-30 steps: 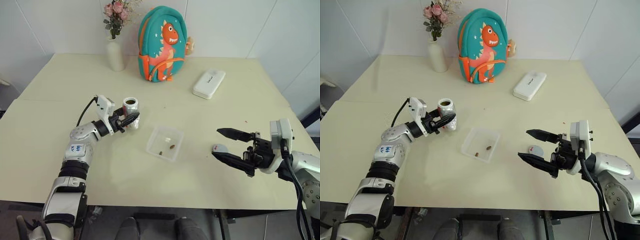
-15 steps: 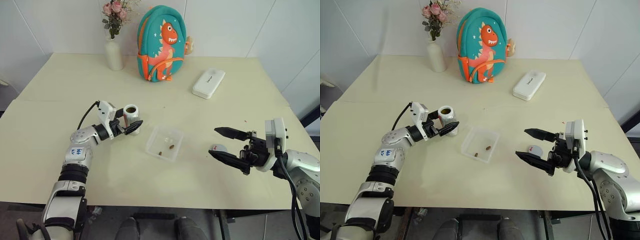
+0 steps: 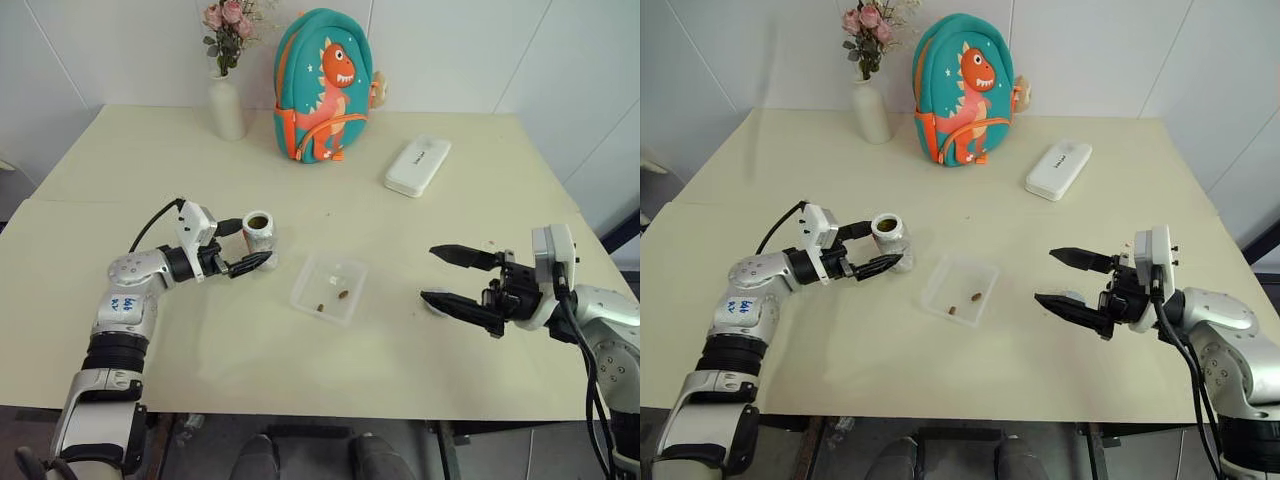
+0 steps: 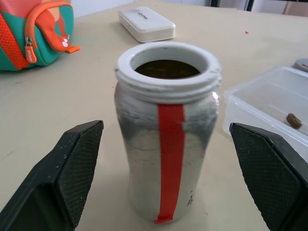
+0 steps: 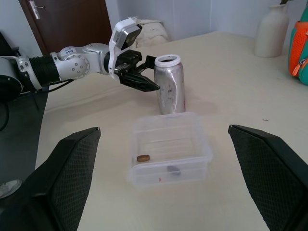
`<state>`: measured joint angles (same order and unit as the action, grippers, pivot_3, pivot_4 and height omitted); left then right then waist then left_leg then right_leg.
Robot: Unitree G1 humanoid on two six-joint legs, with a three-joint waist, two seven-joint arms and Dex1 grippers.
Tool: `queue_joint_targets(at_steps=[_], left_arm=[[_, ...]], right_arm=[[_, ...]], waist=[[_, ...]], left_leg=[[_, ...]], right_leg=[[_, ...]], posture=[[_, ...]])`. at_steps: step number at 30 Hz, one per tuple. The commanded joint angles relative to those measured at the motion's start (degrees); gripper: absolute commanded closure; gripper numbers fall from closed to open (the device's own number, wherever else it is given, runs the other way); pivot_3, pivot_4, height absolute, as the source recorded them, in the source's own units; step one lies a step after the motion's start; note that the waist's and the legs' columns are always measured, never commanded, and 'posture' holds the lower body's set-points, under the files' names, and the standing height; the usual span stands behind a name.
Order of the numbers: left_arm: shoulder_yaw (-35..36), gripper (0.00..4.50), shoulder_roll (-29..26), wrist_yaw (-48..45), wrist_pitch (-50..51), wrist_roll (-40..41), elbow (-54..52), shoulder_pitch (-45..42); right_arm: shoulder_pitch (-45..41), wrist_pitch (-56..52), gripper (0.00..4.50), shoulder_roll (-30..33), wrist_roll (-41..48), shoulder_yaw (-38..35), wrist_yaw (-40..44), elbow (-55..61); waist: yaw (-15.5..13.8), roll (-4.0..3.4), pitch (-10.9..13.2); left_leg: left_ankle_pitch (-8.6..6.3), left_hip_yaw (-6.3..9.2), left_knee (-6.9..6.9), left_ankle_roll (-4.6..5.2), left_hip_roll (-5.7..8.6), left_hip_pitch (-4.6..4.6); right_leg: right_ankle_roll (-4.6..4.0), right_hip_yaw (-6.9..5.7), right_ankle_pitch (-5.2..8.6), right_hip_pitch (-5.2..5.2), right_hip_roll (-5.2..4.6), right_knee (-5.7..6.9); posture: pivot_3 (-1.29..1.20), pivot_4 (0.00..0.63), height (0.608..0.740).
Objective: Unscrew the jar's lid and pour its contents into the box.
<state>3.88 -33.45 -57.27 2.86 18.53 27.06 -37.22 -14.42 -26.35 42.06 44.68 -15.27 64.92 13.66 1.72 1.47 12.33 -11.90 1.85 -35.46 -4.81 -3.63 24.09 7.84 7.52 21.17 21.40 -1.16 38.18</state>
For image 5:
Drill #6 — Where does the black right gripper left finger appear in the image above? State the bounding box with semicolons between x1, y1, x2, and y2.
0;127;101;231

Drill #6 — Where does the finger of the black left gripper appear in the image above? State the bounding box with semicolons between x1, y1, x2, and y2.
119;72;161;93
137;55;157;74

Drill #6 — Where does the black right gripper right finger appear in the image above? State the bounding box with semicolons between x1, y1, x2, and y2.
228;124;308;231

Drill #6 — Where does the silver metal jar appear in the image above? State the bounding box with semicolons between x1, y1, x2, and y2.
154;54;186;116

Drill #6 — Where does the clear plastic box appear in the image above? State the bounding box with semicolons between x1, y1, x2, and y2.
127;111;214;191

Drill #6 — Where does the white crumpled cloth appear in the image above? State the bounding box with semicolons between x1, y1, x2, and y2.
133;18;170;49

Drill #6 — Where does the brown wooden door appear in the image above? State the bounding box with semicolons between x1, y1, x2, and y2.
19;0;114;56

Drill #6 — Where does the small dark pellet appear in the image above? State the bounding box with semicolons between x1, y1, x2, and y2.
167;165;181;176

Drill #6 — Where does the white ceramic vase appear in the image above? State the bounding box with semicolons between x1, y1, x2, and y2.
254;3;289;58

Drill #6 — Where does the teal dinosaur backpack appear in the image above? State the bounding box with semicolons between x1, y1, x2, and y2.
288;4;308;86

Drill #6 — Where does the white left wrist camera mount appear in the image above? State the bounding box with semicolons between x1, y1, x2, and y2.
107;18;142;80

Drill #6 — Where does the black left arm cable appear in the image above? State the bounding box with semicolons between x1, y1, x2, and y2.
39;79;76;94

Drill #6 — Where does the silver door handle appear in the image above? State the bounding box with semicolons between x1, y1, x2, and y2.
28;0;40;20

